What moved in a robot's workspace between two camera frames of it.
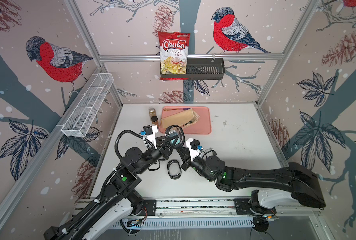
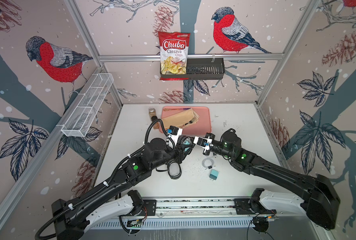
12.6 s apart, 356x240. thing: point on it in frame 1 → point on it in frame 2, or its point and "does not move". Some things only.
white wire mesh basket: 86,105 does not move
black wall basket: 202,69 does not move
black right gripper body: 187,165 → 216,148
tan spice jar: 152,112 does not move
